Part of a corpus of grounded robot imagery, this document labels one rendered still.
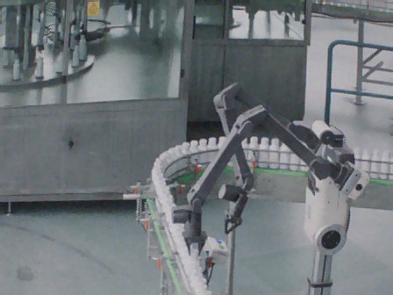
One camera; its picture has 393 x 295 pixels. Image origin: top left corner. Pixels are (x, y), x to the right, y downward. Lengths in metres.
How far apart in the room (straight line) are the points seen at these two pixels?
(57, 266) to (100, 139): 1.14
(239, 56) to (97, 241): 2.86
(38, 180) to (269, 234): 1.78
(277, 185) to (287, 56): 3.79
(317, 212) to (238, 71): 5.14
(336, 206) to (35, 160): 3.54
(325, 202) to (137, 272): 2.66
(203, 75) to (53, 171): 2.41
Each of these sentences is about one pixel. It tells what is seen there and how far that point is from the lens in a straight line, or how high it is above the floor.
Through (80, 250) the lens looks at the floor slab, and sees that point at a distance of 7.76.
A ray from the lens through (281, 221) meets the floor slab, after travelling 8.40.
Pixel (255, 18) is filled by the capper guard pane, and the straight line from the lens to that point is 10.04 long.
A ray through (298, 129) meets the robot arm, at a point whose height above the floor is 1.62.
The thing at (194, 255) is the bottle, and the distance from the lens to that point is 4.85.
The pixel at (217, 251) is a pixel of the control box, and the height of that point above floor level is 1.11.
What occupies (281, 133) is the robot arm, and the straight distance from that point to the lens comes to 4.73.
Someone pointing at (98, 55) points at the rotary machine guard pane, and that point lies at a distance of 7.94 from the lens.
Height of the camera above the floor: 3.21
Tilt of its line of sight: 21 degrees down
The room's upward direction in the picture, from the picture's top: 3 degrees clockwise
